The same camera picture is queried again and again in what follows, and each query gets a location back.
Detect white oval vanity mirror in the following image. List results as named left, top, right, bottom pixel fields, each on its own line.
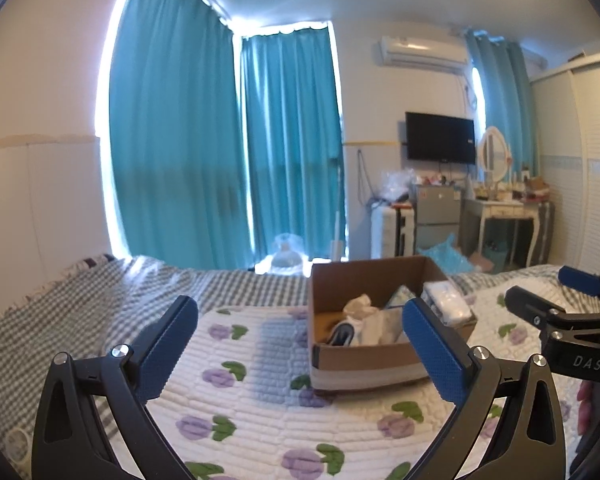
left=476, top=126, right=512, bottom=187

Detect clear plastic bag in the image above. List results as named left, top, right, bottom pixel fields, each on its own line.
left=379, top=168, right=417, bottom=204

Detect hanging cables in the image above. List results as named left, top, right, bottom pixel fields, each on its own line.
left=355, top=148, right=377, bottom=207

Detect brown cardboard box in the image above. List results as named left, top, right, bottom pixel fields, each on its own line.
left=307, top=255, right=479, bottom=397

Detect person's right hand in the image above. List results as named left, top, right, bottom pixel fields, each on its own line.
left=576, top=379, right=600, bottom=437

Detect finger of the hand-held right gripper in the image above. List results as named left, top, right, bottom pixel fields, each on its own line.
left=558, top=265, right=600, bottom=312
left=503, top=284, right=572, bottom=332

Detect black wall television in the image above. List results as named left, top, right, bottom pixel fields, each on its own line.
left=404, top=111, right=477, bottom=165

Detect white flowered quilt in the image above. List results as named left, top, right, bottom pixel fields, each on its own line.
left=97, top=264, right=600, bottom=480

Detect wide teal curtain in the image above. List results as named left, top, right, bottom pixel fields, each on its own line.
left=108, top=0, right=252, bottom=272

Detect air conditioner power cord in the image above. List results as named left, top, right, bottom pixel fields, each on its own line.
left=463, top=75, right=481, bottom=112

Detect grey mini fridge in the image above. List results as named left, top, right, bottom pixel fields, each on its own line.
left=413, top=182, right=464, bottom=257

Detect flat cardboard piece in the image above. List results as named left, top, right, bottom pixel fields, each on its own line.
left=467, top=251, right=496, bottom=274

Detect white slatted wardrobe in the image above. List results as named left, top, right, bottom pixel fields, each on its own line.
left=529, top=50, right=600, bottom=282

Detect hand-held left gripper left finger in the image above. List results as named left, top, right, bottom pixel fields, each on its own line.
left=31, top=295, right=199, bottom=480

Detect white suitcase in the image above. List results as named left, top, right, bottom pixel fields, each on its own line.
left=369, top=202, right=416, bottom=259

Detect blue bubble wrap bag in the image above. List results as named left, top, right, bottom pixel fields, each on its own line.
left=415, top=232, right=474, bottom=277

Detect narrow teal curtain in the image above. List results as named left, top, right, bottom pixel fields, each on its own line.
left=239, top=20, right=349, bottom=272

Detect teal curtain beside wardrobe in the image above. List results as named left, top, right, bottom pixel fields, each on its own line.
left=464, top=29, right=539, bottom=182

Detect white air conditioner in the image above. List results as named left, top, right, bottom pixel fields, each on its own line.
left=378, top=34, right=470, bottom=77

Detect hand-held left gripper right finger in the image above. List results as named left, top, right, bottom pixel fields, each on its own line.
left=401, top=297, right=567, bottom=480

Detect white dressing table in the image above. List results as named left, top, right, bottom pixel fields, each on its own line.
left=462, top=194, right=541, bottom=269

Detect grey-green cloth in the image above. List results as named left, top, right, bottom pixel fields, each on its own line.
left=383, top=284, right=417, bottom=312

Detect pale round ring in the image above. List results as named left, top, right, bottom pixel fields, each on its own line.
left=2, top=427, right=34, bottom=464

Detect boxes on dressing table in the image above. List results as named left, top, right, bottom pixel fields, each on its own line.
left=522, top=174, right=551, bottom=204

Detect clear face mask pack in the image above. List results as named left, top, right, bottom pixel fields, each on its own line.
left=422, top=280, right=474, bottom=327

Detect cream cloth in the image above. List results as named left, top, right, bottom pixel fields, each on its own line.
left=342, top=293, right=384, bottom=322

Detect blue basket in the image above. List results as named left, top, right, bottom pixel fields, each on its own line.
left=482, top=244, right=509, bottom=274

